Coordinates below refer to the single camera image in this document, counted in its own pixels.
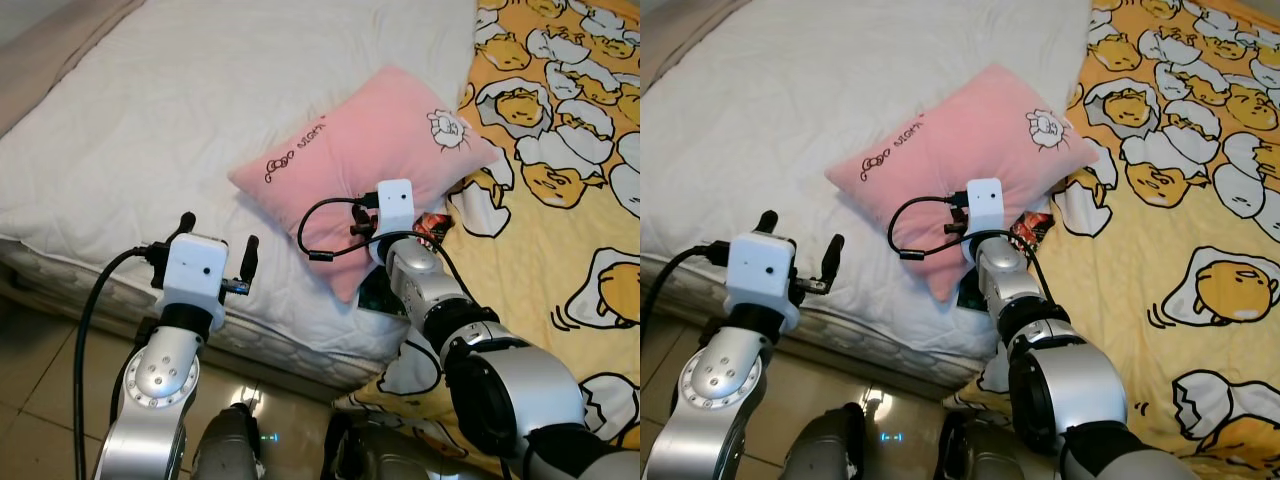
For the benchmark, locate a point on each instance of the pink plush pillow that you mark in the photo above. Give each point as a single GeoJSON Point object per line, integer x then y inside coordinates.
{"type": "Point", "coordinates": [950, 140]}
{"type": "Point", "coordinates": [350, 140]}

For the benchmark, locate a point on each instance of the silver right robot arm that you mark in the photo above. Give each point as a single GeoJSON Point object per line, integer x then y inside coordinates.
{"type": "Point", "coordinates": [420, 285]}
{"type": "Point", "coordinates": [1000, 275]}

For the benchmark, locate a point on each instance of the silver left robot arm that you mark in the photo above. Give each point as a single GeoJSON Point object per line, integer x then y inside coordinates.
{"type": "Point", "coordinates": [715, 385]}
{"type": "Point", "coordinates": [160, 380]}

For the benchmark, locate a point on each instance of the red green snack packet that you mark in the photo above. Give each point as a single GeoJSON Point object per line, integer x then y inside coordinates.
{"type": "Point", "coordinates": [1035, 228]}
{"type": "Point", "coordinates": [437, 228]}

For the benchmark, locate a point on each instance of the white quilted mattress pad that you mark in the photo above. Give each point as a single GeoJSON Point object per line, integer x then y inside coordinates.
{"type": "Point", "coordinates": [150, 120]}
{"type": "Point", "coordinates": [780, 110]}

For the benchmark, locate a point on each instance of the grey robot right leg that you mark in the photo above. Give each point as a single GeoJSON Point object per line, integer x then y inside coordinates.
{"type": "Point", "coordinates": [390, 460]}
{"type": "Point", "coordinates": [1000, 460]}

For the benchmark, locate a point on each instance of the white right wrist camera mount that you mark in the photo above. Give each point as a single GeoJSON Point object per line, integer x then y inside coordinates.
{"type": "Point", "coordinates": [985, 205]}
{"type": "Point", "coordinates": [395, 205]}

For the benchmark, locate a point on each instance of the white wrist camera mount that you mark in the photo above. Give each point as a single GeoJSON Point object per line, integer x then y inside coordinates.
{"type": "Point", "coordinates": [762, 268]}
{"type": "Point", "coordinates": [395, 205]}
{"type": "Point", "coordinates": [985, 205]}
{"type": "Point", "coordinates": [195, 270]}

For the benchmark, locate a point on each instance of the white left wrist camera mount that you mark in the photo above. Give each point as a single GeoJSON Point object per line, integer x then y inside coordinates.
{"type": "Point", "coordinates": [195, 270]}
{"type": "Point", "coordinates": [762, 268]}

